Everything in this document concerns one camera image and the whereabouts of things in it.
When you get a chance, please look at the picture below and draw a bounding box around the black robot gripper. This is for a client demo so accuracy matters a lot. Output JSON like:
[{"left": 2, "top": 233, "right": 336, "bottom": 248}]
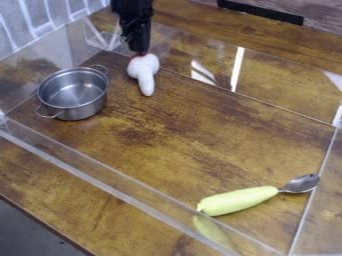
[{"left": 110, "top": 0, "right": 154, "bottom": 53}]

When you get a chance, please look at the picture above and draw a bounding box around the white plush mushroom red cap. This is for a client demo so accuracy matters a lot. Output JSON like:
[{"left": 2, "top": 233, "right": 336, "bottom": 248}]
[{"left": 127, "top": 53, "right": 161, "bottom": 97}]

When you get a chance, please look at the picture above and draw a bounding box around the silver metal pot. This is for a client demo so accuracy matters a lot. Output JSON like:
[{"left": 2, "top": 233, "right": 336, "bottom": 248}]
[{"left": 35, "top": 65, "right": 109, "bottom": 121}]

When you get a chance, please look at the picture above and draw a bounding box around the black bar on back table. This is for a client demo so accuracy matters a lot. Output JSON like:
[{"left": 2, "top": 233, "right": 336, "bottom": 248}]
[{"left": 217, "top": 0, "right": 305, "bottom": 26}]

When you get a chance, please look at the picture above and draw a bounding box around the clear acrylic enclosure wall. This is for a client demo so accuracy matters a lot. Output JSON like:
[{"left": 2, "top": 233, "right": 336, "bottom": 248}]
[{"left": 0, "top": 0, "right": 342, "bottom": 256}]

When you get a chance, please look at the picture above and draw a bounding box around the green handled metal spoon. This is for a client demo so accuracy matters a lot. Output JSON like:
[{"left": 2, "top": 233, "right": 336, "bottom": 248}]
[{"left": 197, "top": 174, "right": 321, "bottom": 216}]

